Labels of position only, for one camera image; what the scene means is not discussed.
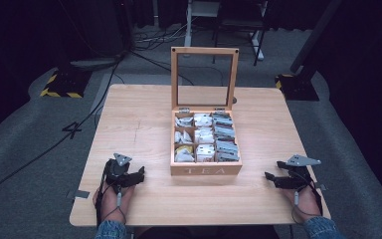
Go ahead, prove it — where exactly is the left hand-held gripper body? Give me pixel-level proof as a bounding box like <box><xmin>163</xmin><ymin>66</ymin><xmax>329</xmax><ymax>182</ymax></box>
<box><xmin>103</xmin><ymin>152</ymin><xmax>134</xmax><ymax>194</ymax></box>

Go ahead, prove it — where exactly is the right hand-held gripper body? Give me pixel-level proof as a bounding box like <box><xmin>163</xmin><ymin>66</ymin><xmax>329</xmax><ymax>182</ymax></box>
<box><xmin>284</xmin><ymin>153</ymin><xmax>322</xmax><ymax>191</ymax></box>

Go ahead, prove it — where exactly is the row of pale tea bags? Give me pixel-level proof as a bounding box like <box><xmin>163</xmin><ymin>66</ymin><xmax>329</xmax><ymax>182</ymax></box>
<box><xmin>174</xmin><ymin>115</ymin><xmax>196</xmax><ymax>163</ymax></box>

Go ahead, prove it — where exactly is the person's left denim sleeve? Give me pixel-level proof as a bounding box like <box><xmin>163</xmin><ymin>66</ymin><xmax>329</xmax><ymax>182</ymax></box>
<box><xmin>94</xmin><ymin>219</ymin><xmax>129</xmax><ymax>239</ymax></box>

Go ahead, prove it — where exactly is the person's denim sleeve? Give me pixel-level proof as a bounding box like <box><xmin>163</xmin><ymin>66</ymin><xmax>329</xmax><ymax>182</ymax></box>
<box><xmin>301</xmin><ymin>215</ymin><xmax>346</xmax><ymax>239</ymax></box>
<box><xmin>94</xmin><ymin>219</ymin><xmax>129</xmax><ymax>239</ymax></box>

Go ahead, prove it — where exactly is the person's right denim sleeve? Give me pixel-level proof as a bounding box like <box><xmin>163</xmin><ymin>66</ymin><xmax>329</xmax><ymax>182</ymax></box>
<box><xmin>301</xmin><ymin>215</ymin><xmax>346</xmax><ymax>239</ymax></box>

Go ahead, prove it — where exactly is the stack of grey tea bags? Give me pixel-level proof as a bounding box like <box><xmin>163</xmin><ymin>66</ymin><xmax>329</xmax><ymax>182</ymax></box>
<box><xmin>212</xmin><ymin>111</ymin><xmax>241</xmax><ymax>163</ymax></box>

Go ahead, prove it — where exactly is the wooden tea box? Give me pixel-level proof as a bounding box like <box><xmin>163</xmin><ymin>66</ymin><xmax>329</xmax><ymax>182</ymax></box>
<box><xmin>169</xmin><ymin>46</ymin><xmax>244</xmax><ymax>177</ymax></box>

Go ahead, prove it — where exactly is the stack of white tea bags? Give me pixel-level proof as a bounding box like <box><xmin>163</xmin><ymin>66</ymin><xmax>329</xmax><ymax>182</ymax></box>
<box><xmin>193</xmin><ymin>113</ymin><xmax>217</xmax><ymax>163</ymax></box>

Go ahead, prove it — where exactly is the yellow-striped black stand base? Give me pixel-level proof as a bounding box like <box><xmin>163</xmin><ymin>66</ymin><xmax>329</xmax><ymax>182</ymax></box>
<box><xmin>274</xmin><ymin>72</ymin><xmax>320</xmax><ymax>102</ymax></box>
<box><xmin>39</xmin><ymin>66</ymin><xmax>94</xmax><ymax>100</ymax></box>

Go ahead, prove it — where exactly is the black slanted pole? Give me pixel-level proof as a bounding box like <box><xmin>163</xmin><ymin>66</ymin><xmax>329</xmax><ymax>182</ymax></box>
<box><xmin>289</xmin><ymin>0</ymin><xmax>343</xmax><ymax>75</ymax></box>

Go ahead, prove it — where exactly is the white metal stand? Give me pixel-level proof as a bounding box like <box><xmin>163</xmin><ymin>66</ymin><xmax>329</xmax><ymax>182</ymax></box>
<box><xmin>183</xmin><ymin>0</ymin><xmax>267</xmax><ymax>62</ymax></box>

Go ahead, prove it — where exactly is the thin cable with grey plug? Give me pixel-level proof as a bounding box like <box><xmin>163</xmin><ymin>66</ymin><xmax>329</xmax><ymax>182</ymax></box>
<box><xmin>100</xmin><ymin>184</ymin><xmax>129</xmax><ymax>225</ymax></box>
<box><xmin>289</xmin><ymin>170</ymin><xmax>314</xmax><ymax>225</ymax></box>

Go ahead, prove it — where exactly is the black strap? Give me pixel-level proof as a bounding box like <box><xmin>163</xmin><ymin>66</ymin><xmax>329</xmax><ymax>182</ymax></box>
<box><xmin>95</xmin><ymin>165</ymin><xmax>108</xmax><ymax>228</ymax></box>
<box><xmin>308</xmin><ymin>181</ymin><xmax>324</xmax><ymax>215</ymax></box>

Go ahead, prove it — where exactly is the thick black floor cable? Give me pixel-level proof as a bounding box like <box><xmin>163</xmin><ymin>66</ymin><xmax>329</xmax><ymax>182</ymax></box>
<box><xmin>0</xmin><ymin>49</ymin><xmax>127</xmax><ymax>202</ymax></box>

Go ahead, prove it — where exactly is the bundle of floor cables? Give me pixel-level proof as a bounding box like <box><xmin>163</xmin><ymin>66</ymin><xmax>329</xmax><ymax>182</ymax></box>
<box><xmin>132</xmin><ymin>19</ymin><xmax>193</xmax><ymax>53</ymax></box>

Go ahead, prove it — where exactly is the black metal frame stand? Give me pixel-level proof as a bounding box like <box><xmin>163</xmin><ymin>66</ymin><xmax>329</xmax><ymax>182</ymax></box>
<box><xmin>211</xmin><ymin>0</ymin><xmax>269</xmax><ymax>67</ymax></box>

